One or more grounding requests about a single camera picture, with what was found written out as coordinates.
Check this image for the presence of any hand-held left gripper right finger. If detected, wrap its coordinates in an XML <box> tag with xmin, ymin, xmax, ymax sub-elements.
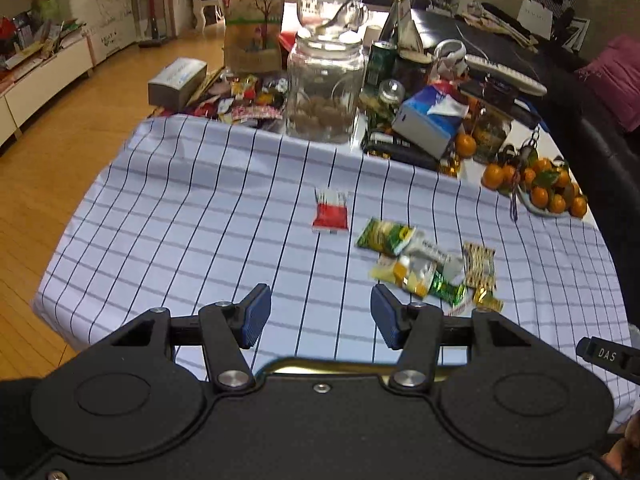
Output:
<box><xmin>371</xmin><ymin>283</ymin><xmax>537</xmax><ymax>395</ymax></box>

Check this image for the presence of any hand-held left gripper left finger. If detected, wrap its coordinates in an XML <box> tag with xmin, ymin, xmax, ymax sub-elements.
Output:
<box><xmin>102</xmin><ymin>283</ymin><xmax>273</xmax><ymax>395</ymax></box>

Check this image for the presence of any yellow clear snack packet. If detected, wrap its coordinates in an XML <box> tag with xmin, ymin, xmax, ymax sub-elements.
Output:
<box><xmin>369</xmin><ymin>255</ymin><xmax>436</xmax><ymax>297</ymax></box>

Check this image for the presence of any green foil candy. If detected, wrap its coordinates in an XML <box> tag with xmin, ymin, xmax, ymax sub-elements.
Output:
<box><xmin>425</xmin><ymin>270</ymin><xmax>468</xmax><ymax>307</ymax></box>

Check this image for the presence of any white silver snack packet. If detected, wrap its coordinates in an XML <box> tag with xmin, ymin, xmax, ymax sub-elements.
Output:
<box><xmin>400</xmin><ymin>232</ymin><xmax>466</xmax><ymax>281</ymax></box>

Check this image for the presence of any green yellow snack packet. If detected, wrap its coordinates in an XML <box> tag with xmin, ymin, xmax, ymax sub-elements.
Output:
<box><xmin>355</xmin><ymin>217</ymin><xmax>417</xmax><ymax>256</ymax></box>

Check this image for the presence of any gold foil candy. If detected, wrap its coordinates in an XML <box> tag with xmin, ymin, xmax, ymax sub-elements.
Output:
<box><xmin>472</xmin><ymin>287</ymin><xmax>505</xmax><ymax>313</ymax></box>

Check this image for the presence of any beige patterned snack packet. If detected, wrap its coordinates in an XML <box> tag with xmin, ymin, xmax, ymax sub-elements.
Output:
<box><xmin>462</xmin><ymin>241</ymin><xmax>497</xmax><ymax>292</ymax></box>

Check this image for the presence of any red snack packet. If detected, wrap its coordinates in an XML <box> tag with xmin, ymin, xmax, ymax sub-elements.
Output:
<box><xmin>311</xmin><ymin>187</ymin><xmax>350</xmax><ymax>235</ymax></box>

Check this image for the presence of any person's right hand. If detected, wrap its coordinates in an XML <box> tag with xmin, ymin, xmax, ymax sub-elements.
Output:
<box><xmin>600</xmin><ymin>412</ymin><xmax>640</xmax><ymax>478</ymax></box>

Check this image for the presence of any white checked tablecloth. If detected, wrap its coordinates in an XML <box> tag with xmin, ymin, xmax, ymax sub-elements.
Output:
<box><xmin>30</xmin><ymin>114</ymin><xmax>632</xmax><ymax>421</ymax></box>

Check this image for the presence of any pale green plate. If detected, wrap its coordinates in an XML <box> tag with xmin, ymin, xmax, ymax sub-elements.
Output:
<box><xmin>515</xmin><ymin>185</ymin><xmax>591</xmax><ymax>221</ymax></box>

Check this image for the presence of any black wallet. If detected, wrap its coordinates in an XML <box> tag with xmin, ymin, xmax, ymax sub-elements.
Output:
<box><xmin>361</xmin><ymin>130</ymin><xmax>443</xmax><ymax>171</ymax></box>

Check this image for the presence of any pile of tangerines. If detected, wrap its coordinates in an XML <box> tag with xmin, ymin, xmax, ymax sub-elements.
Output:
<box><xmin>505</xmin><ymin>155</ymin><xmax>590</xmax><ymax>220</ymax></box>

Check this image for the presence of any tangerine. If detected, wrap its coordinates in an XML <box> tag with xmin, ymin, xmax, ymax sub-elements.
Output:
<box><xmin>454</xmin><ymin>132</ymin><xmax>478</xmax><ymax>158</ymax></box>
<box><xmin>481</xmin><ymin>162</ymin><xmax>508</xmax><ymax>191</ymax></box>

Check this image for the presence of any blue tissue pack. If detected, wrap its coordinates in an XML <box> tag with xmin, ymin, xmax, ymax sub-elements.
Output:
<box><xmin>391</xmin><ymin>84</ymin><xmax>471</xmax><ymax>160</ymax></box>

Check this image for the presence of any pile of wrapped candies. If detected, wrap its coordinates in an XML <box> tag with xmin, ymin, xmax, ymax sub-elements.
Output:
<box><xmin>187</xmin><ymin>72</ymin><xmax>291</xmax><ymax>128</ymax></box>

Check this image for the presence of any small lidded glass jar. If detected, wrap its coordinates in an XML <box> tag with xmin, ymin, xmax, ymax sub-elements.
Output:
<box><xmin>362</xmin><ymin>79</ymin><xmax>406</xmax><ymax>128</ymax></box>

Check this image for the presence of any large glass jar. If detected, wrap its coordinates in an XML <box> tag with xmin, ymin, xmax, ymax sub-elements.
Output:
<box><xmin>285</xmin><ymin>30</ymin><xmax>367</xmax><ymax>145</ymax></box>

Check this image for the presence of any grey tissue box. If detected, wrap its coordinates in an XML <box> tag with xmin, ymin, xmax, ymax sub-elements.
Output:
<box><xmin>147</xmin><ymin>57</ymin><xmax>208</xmax><ymax>111</ymax></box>

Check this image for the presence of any black sofa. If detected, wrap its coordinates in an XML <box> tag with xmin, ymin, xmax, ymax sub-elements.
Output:
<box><xmin>415</xmin><ymin>2</ymin><xmax>640</xmax><ymax>281</ymax></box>

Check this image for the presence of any green drink can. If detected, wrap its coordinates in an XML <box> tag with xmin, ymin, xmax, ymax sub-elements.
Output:
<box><xmin>367</xmin><ymin>40</ymin><xmax>399</xmax><ymax>96</ymax></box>

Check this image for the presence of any white keyboard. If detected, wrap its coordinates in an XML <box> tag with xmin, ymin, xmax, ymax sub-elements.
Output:
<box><xmin>462</xmin><ymin>54</ymin><xmax>548</xmax><ymax>97</ymax></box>

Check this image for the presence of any pink pillow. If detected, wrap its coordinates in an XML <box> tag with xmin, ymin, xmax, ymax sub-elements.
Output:
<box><xmin>575</xmin><ymin>35</ymin><xmax>640</xmax><ymax>133</ymax></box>

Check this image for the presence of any tree print paper bag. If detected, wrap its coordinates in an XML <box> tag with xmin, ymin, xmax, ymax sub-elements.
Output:
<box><xmin>215</xmin><ymin>0</ymin><xmax>287</xmax><ymax>75</ymax></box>

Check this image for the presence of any triangular printed carton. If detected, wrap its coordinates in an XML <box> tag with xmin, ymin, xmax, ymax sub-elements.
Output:
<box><xmin>387</xmin><ymin>0</ymin><xmax>426</xmax><ymax>56</ymax></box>

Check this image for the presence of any white low cabinet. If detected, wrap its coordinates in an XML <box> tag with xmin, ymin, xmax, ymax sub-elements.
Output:
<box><xmin>0</xmin><ymin>35</ymin><xmax>96</xmax><ymax>146</ymax></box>

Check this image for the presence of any clear glass mug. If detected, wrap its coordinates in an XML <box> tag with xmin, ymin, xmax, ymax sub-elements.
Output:
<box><xmin>296</xmin><ymin>0</ymin><xmax>371</xmax><ymax>43</ymax></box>

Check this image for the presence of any red mop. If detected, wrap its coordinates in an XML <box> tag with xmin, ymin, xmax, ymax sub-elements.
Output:
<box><xmin>135</xmin><ymin>0</ymin><xmax>171</xmax><ymax>48</ymax></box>

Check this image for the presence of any white paper bag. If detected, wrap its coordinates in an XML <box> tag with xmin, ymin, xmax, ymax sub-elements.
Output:
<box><xmin>517</xmin><ymin>0</ymin><xmax>556</xmax><ymax>41</ymax></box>

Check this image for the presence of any pile of books and papers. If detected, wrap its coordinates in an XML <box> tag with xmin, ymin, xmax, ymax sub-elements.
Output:
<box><xmin>0</xmin><ymin>0</ymin><xmax>88</xmax><ymax>73</ymax></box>

